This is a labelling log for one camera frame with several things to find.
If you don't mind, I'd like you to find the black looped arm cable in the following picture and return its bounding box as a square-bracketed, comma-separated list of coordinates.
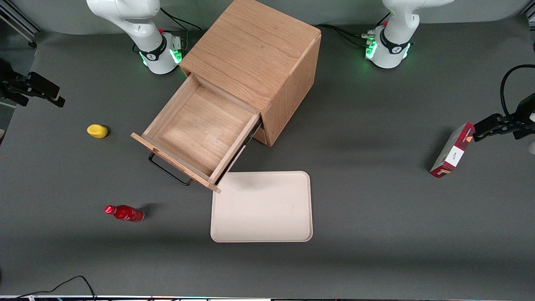
[500, 64, 535, 119]

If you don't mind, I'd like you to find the beige plastic tray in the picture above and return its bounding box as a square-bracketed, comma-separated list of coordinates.
[210, 171, 313, 243]

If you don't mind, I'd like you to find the black base cable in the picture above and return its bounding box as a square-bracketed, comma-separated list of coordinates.
[160, 7, 204, 32]
[315, 24, 371, 48]

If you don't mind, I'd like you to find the red bottle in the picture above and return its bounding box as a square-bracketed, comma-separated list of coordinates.
[104, 204, 145, 222]

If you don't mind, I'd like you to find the wooden drawer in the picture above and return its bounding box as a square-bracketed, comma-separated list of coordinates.
[131, 73, 263, 194]

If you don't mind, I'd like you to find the thin black table cable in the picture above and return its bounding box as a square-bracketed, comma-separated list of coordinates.
[12, 275, 98, 300]

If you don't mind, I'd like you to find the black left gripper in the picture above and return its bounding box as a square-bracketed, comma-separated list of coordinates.
[473, 93, 535, 143]

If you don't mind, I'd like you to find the yellow toy lemon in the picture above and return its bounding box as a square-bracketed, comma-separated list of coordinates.
[87, 124, 109, 139]

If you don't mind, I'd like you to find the wooden drawer cabinet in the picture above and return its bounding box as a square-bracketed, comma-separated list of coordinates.
[180, 0, 322, 147]

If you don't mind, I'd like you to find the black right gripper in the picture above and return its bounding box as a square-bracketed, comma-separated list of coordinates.
[0, 59, 66, 108]

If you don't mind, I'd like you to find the aluminium frame profile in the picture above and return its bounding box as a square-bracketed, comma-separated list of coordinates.
[0, 4, 43, 48]

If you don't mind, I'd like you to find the black metal drawer handle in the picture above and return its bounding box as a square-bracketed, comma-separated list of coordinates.
[148, 153, 194, 186]

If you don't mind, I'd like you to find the red and white carton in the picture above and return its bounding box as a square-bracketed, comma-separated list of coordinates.
[430, 122, 476, 179]

